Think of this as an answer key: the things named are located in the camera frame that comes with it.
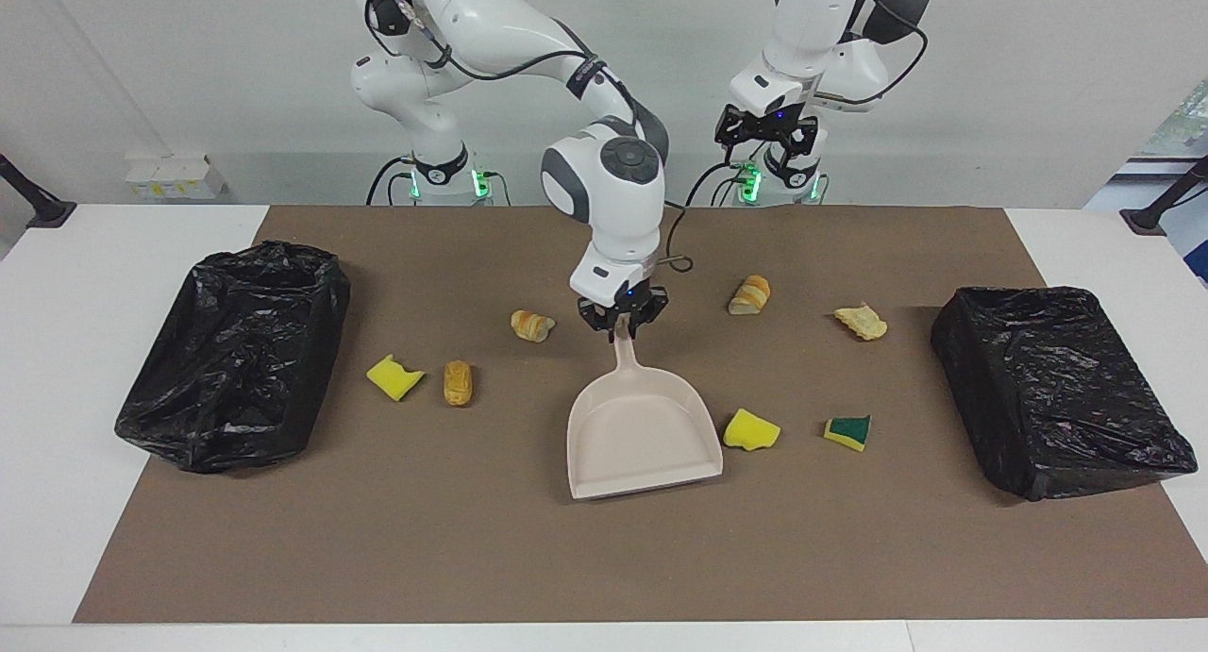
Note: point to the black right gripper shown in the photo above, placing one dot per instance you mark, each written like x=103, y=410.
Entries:
x=625, y=305

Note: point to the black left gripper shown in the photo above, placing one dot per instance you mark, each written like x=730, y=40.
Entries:
x=772, y=125

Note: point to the beige plastic dustpan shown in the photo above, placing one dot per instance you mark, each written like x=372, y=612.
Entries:
x=642, y=435

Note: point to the orange striped croissant toy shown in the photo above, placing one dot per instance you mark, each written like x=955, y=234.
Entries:
x=531, y=326
x=750, y=295

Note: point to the pale croissant toy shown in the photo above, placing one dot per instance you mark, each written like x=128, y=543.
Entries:
x=864, y=324

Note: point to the green and yellow sponge piece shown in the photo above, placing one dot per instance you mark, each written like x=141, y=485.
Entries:
x=849, y=433

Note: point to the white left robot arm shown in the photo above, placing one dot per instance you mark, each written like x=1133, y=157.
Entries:
x=812, y=29

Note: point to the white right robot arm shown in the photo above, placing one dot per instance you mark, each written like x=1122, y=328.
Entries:
x=613, y=190

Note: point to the black bag lined bin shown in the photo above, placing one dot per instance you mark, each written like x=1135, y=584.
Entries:
x=236, y=369
x=1048, y=388

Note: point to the brown peanut shaped bread toy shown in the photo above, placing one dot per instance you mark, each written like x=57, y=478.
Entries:
x=459, y=384

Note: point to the brown paper table mat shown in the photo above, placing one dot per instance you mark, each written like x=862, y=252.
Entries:
x=472, y=539

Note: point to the black camera stand foot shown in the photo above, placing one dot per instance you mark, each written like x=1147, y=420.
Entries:
x=1156, y=216
x=42, y=208

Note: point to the white wall socket box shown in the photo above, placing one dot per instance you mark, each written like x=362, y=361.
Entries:
x=175, y=175

